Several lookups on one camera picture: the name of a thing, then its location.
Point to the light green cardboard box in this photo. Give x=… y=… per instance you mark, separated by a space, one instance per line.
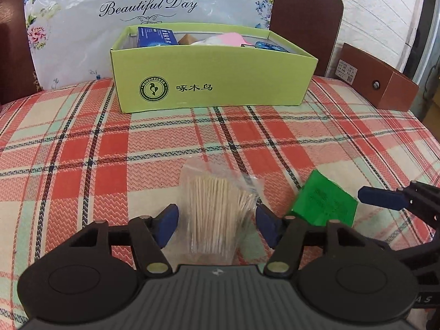
x=240 y=82

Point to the small green carton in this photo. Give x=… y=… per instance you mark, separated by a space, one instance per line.
x=323 y=199

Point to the blue medicine box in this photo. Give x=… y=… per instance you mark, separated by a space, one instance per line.
x=154 y=36

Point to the blue plastic box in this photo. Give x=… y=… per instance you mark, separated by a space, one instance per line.
x=271 y=46

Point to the floral plastic bag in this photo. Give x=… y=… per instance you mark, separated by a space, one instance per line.
x=68 y=41

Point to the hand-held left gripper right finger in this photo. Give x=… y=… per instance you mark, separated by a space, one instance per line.
x=268 y=223

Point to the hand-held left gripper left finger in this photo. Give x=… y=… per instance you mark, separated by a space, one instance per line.
x=168 y=223

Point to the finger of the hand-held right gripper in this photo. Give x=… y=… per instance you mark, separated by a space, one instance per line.
x=378 y=196

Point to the brown cardboard box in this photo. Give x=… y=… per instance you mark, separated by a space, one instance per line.
x=395 y=92

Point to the brown wooden headboard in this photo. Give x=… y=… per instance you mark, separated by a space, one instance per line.
x=302 y=17

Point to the clear bag of toothpicks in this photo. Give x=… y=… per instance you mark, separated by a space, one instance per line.
x=209 y=213

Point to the small gold cardboard box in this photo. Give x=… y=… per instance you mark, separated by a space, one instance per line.
x=187 y=39

